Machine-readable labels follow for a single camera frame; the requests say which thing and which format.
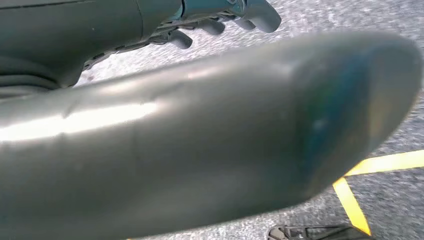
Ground black robot foot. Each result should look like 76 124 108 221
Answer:
266 224 377 240

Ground yellow floor tape square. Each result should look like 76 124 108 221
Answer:
332 149 424 237

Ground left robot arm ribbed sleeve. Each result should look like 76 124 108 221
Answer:
0 54 62 100

